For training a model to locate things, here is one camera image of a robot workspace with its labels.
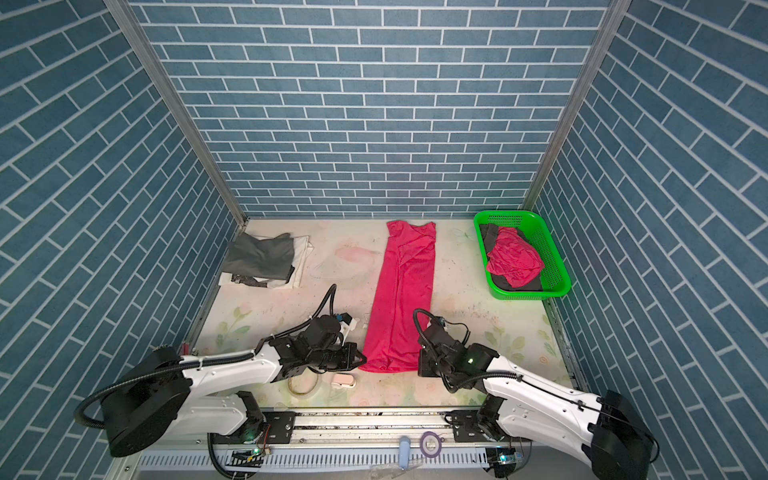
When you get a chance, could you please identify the blue white small bottle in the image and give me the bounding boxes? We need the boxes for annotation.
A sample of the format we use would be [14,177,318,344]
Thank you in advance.
[398,436,411,470]

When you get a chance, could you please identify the pink eraser block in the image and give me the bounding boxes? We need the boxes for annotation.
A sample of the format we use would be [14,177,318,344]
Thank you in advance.
[331,373,356,389]

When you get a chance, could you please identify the folded grey t shirt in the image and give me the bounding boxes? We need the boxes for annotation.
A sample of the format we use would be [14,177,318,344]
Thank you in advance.
[222,233,295,280]

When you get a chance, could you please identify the tape roll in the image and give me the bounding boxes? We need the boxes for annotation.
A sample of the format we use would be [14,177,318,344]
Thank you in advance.
[287,370,322,398]

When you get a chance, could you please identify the right circuit board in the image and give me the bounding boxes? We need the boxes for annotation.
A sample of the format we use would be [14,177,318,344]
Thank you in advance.
[484,447,518,479]

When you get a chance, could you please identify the left circuit board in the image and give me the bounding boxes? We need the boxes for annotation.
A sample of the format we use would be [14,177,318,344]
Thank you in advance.
[225,448,266,469]

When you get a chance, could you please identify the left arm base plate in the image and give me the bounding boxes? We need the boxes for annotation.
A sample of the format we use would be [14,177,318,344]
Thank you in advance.
[210,411,296,446]

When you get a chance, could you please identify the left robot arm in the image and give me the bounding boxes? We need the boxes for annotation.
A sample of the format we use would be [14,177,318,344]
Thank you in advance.
[77,314,367,458]

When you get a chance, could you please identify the left black corrugated cable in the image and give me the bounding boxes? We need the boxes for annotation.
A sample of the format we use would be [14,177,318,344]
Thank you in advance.
[74,284,338,480]

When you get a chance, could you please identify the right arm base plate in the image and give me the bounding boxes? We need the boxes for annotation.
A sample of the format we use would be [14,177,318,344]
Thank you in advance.
[443,410,528,443]

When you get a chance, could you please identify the green plastic basket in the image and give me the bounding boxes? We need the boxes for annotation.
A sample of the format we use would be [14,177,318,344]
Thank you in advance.
[473,210,572,301]

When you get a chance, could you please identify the magenta t shirt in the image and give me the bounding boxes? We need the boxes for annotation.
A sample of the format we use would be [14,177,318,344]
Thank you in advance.
[361,221,437,374]
[485,226,546,289]

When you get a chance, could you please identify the aluminium rail frame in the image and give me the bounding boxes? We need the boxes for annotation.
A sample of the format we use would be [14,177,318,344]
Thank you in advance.
[104,405,637,480]

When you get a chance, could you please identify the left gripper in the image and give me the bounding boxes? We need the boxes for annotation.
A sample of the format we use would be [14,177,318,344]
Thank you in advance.
[309,342,372,372]

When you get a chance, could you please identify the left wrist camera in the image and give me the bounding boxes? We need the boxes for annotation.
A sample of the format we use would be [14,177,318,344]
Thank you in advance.
[336,313,358,339]

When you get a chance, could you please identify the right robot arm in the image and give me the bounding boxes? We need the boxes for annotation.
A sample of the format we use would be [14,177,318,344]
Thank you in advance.
[413,309,661,479]

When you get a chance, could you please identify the dark grey shirt in basket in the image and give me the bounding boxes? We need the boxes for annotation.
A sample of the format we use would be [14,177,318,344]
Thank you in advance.
[479,223,544,293]

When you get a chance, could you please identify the circuit board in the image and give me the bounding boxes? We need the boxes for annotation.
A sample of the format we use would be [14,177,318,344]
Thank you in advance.
[484,447,518,479]
[225,448,266,469]

